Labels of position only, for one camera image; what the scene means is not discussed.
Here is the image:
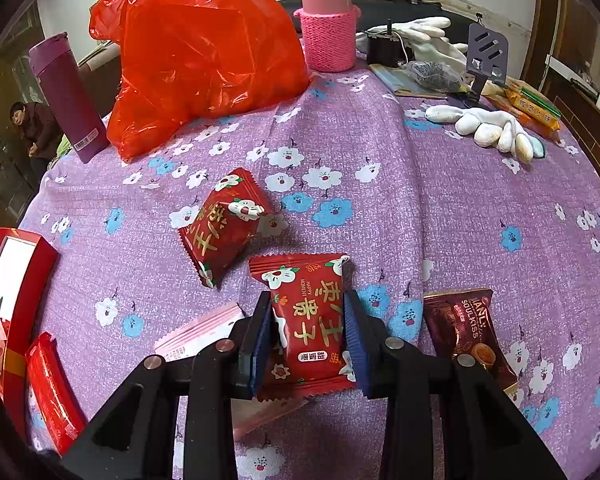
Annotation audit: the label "pink white snack packet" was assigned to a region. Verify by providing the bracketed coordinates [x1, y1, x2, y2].
[152, 301, 311, 442]

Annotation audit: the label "dark red soul kiss snack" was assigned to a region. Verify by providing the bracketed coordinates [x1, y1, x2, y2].
[424, 288, 518, 393]

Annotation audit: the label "pink bottle with knit sleeve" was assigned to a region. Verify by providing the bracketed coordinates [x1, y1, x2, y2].
[294, 0, 360, 73]

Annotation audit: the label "red gift box tray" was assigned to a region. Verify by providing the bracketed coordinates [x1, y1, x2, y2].
[0, 228, 58, 437]

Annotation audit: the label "red plastic bag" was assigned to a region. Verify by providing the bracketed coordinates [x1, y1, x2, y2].
[88, 0, 309, 160]

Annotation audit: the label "purple thermos bottle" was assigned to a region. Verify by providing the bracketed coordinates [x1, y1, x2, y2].
[29, 32, 109, 164]

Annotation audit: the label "red floral snack packet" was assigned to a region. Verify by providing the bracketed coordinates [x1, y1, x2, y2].
[178, 167, 273, 288]
[249, 254, 355, 401]

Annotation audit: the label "black box with cable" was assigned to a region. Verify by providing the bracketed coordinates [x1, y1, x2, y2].
[366, 20, 408, 68]

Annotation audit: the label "stacked biscuit packs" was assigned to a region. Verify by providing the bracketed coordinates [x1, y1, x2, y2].
[481, 77, 562, 144]

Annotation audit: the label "white gloves at back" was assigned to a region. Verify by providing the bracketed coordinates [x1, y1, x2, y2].
[355, 16, 468, 74]

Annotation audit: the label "seated person in dark coat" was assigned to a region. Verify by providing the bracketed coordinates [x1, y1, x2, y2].
[9, 102, 64, 182]

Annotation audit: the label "white work gloves pair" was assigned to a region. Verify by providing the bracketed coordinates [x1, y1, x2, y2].
[425, 105, 546, 164]

